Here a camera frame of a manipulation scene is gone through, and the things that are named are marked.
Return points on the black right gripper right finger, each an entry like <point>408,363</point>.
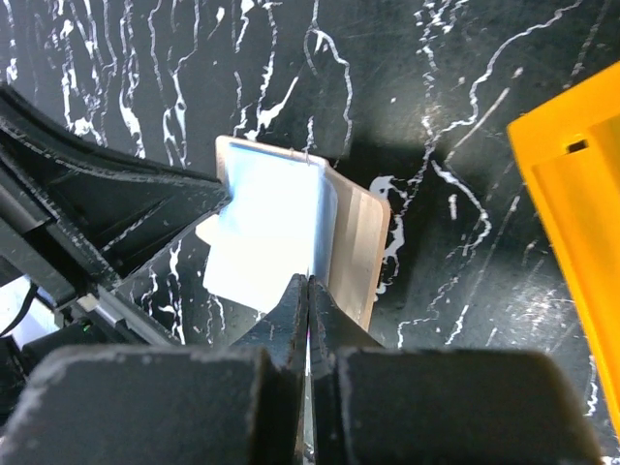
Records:
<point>374,405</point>

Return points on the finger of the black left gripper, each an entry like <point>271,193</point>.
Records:
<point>79,219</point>

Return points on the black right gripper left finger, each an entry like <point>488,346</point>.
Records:
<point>148,404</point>

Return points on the beige leather card holder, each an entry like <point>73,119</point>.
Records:
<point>351,226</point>

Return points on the white credit card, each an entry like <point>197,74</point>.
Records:
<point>266,234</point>

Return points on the small yellow card bin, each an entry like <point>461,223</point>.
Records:
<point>567,151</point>

